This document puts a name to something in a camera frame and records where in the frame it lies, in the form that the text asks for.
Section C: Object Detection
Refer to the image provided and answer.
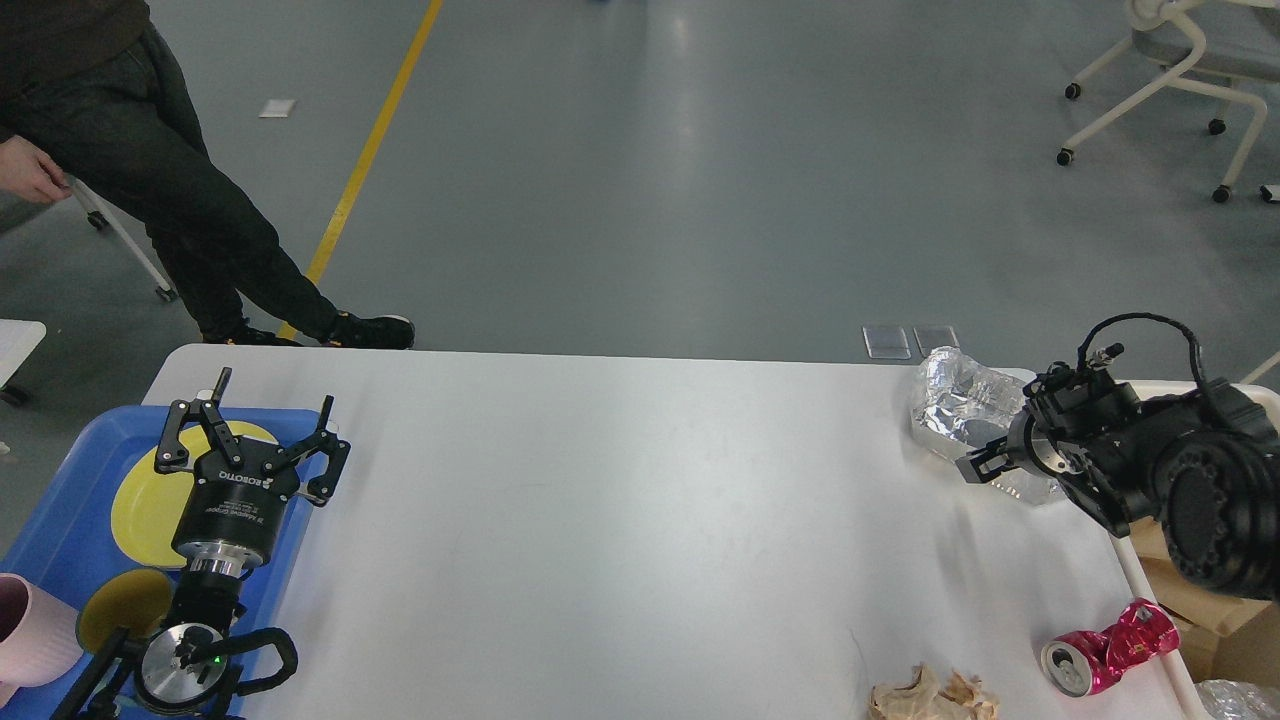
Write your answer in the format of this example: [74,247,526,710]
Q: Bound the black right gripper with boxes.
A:
[955,410,1085,486]

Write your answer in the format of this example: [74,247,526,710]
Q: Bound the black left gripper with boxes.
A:
[152,366,351,579]

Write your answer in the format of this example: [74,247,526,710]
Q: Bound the foil container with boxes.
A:
[908,346,1027,469]

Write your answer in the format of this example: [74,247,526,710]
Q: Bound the yellow round plate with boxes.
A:
[110,421,282,571]

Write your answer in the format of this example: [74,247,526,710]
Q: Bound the dark green mug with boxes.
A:
[76,568,175,653]

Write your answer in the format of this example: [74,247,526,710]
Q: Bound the crushed red can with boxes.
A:
[1039,598,1181,698]

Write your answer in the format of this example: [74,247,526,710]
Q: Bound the brown paper ball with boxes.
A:
[867,664,1000,719]

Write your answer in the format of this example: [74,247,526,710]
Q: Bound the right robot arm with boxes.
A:
[956,314,1279,602]

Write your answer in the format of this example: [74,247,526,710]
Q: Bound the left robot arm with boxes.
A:
[52,368,349,719]

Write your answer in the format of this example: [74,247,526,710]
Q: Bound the floor outlet cover plates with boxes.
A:
[861,324,961,361]

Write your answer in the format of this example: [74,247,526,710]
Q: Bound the blue plastic tray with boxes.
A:
[1,406,319,719]

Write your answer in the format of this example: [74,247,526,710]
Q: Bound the pink mug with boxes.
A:
[1,573,84,706]

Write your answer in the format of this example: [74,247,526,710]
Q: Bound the beige plastic bin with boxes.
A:
[1057,380,1280,720]

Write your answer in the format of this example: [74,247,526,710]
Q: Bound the grey chair left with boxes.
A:
[0,176,179,304]

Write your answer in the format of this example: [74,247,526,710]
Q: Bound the white office chair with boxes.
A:
[1055,1,1279,202]

